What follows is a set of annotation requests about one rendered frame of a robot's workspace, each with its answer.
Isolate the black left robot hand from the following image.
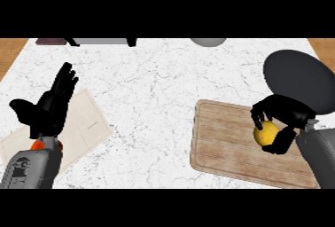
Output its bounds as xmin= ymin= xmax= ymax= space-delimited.
xmin=7 ymin=61 xmax=79 ymax=140

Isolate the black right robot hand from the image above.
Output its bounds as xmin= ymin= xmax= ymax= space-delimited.
xmin=249 ymin=94 xmax=317 ymax=155

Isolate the yellow lemon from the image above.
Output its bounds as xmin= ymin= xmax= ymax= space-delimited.
xmin=252 ymin=120 xmax=281 ymax=147

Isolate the dark grey pan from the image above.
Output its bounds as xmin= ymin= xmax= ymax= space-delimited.
xmin=261 ymin=49 xmax=335 ymax=116

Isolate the wooden cutting board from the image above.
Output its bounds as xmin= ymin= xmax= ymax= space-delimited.
xmin=190 ymin=98 xmax=321 ymax=190

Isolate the beige placemat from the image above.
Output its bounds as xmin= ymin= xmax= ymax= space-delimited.
xmin=0 ymin=89 xmax=116 ymax=177

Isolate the dark brown block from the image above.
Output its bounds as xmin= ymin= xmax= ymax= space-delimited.
xmin=33 ymin=38 xmax=67 ymax=46

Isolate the grey appliance with black legs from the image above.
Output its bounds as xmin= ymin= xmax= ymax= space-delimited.
xmin=63 ymin=38 xmax=138 ymax=48

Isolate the grey round object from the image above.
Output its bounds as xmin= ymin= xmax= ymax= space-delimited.
xmin=190 ymin=38 xmax=227 ymax=48

